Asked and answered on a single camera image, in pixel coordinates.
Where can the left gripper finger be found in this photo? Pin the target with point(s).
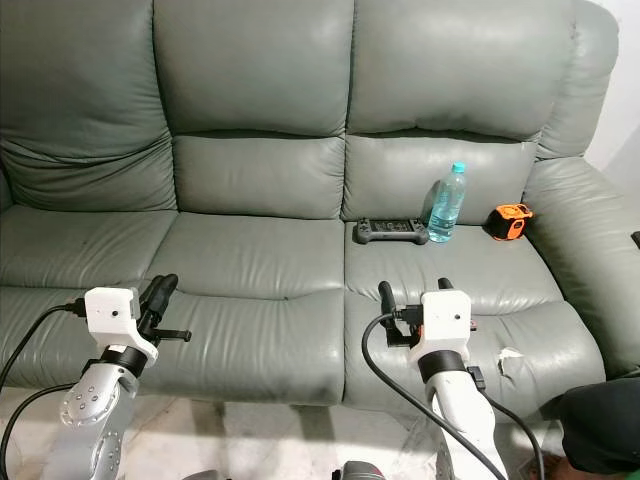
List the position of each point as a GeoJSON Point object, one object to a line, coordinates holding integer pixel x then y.
{"type": "Point", "coordinates": [149, 294]}
{"type": "Point", "coordinates": [166, 293]}

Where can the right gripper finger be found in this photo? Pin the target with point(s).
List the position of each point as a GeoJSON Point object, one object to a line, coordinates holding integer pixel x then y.
{"type": "Point", "coordinates": [388, 300]}
{"type": "Point", "coordinates": [445, 285]}

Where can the black handheld controller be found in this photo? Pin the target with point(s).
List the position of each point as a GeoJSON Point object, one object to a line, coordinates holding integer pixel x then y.
{"type": "Point", "coordinates": [388, 232]}

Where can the clear plastic water bottle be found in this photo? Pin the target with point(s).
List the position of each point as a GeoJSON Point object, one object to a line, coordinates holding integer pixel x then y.
{"type": "Point", "coordinates": [447, 210]}

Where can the orange black tape measure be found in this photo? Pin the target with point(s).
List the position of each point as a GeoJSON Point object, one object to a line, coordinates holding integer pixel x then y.
{"type": "Point", "coordinates": [512, 222]}

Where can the grey leather sofa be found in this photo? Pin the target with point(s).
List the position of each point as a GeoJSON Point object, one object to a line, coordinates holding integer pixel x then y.
{"type": "Point", "coordinates": [260, 250]}

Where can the robot right leg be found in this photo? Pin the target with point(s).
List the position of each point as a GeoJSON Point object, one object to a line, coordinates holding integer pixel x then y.
{"type": "Point", "coordinates": [360, 472]}

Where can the robot leg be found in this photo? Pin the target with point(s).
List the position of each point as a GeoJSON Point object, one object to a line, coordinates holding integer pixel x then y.
{"type": "Point", "coordinates": [360, 472]}
{"type": "Point", "coordinates": [203, 476]}

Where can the robot left leg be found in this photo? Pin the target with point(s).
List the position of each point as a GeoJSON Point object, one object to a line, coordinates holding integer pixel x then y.
{"type": "Point", "coordinates": [203, 476]}

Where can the black cloth bundle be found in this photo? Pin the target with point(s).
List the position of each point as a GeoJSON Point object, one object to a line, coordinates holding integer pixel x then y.
{"type": "Point", "coordinates": [600, 425]}

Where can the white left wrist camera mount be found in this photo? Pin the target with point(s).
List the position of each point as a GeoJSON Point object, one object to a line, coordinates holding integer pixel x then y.
{"type": "Point", "coordinates": [110, 312]}

